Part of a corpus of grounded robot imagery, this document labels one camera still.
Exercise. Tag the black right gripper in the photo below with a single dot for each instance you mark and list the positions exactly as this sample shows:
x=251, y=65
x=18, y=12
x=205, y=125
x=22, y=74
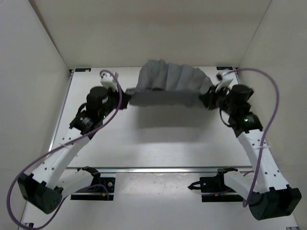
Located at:
x=208, y=99

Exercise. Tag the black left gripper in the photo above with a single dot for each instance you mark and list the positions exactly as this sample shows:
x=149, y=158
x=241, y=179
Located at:
x=126, y=97

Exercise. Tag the grey pleated skirt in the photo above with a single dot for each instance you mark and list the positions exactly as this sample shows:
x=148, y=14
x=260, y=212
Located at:
x=161, y=83

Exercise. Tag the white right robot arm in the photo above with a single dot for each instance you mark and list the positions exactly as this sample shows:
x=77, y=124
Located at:
x=268, y=195

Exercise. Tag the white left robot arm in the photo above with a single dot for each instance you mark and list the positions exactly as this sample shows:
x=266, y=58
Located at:
x=45, y=187

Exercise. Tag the right blue corner label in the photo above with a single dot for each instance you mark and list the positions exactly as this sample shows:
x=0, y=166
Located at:
x=220, y=68

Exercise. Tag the blue corner label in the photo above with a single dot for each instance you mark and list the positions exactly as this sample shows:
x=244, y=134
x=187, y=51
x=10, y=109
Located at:
x=82, y=69
x=220, y=68

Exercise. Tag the left blue corner label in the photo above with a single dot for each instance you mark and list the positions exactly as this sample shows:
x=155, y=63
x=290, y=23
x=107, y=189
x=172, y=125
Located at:
x=82, y=69

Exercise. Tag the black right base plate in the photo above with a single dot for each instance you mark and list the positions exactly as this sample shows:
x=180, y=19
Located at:
x=213, y=189

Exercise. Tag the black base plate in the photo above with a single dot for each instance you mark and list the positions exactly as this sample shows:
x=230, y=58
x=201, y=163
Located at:
x=213, y=189
x=103, y=191

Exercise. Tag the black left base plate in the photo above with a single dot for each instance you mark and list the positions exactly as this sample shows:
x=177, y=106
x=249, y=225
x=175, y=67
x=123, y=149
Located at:
x=103, y=191

